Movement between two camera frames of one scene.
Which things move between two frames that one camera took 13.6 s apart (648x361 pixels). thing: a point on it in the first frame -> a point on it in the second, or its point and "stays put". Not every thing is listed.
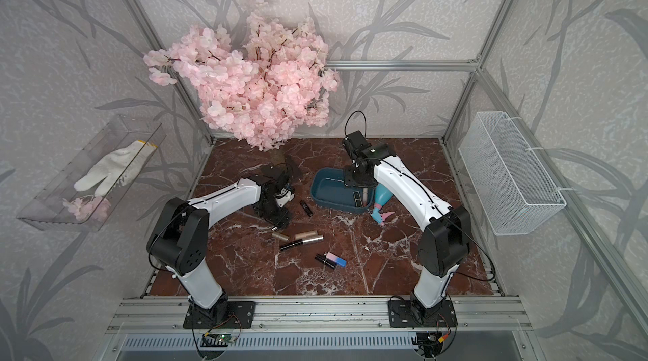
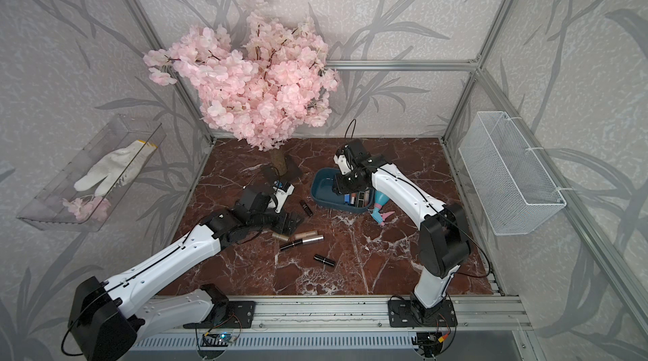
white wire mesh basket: x=516 y=191 stays put
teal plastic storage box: x=328 y=191 stays put
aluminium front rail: x=318 y=315 stays put
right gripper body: x=352 y=179 -> x=346 y=183
